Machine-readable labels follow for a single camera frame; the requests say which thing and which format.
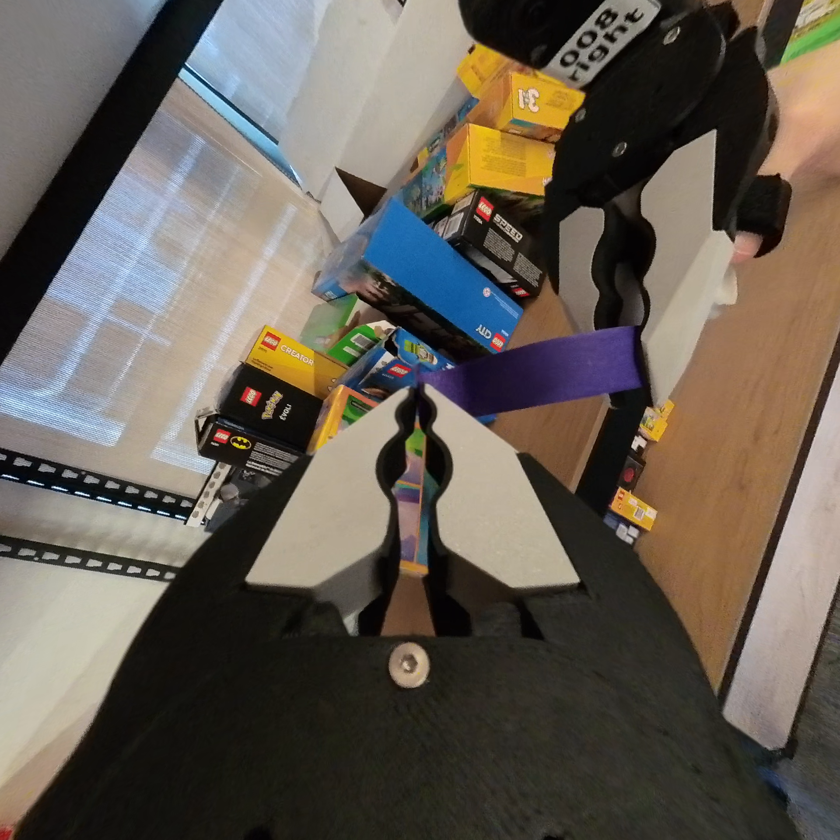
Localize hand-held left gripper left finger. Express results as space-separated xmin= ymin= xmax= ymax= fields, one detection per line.
xmin=245 ymin=386 xmax=422 ymax=636

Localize black race car toy box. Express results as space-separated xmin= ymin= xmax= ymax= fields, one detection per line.
xmin=434 ymin=189 xmax=547 ymax=301

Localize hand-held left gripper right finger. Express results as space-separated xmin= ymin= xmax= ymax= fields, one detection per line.
xmin=420 ymin=382 xmax=583 ymax=621

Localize black slotted rack rail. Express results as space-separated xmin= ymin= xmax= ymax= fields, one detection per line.
xmin=0 ymin=448 xmax=198 ymax=522

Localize black bat logo toy box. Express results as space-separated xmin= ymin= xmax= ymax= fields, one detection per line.
xmin=194 ymin=407 xmax=311 ymax=475

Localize large blue toy box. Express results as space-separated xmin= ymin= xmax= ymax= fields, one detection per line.
xmin=310 ymin=197 xmax=526 ymax=361

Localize open white cardboard box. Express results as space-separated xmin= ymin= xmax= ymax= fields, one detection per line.
xmin=317 ymin=166 xmax=389 ymax=244

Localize grey perforated bracket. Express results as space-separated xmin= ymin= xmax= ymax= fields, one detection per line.
xmin=185 ymin=461 xmax=232 ymax=526

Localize small yellow green box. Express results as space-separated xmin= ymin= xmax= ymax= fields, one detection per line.
xmin=640 ymin=400 xmax=676 ymax=441

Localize person's right hand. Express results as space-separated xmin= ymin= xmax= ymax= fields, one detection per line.
xmin=730 ymin=72 xmax=840 ymax=265

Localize black toy box yellow print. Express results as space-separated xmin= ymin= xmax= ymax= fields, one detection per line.
xmin=218 ymin=363 xmax=324 ymax=454

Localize yellow house toy box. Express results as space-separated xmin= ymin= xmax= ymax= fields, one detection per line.
xmin=245 ymin=324 xmax=349 ymax=398

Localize yellow unicorn toy box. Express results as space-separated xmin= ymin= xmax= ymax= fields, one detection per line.
xmin=307 ymin=384 xmax=439 ymax=580

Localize purple masking tape roll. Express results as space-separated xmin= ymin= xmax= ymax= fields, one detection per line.
xmin=415 ymin=326 xmax=645 ymax=422

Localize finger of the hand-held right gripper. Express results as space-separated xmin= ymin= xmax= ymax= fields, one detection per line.
xmin=631 ymin=130 xmax=739 ymax=408
xmin=558 ymin=203 xmax=636 ymax=334

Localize green white toy box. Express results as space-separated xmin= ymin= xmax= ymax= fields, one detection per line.
xmin=301 ymin=294 xmax=395 ymax=367

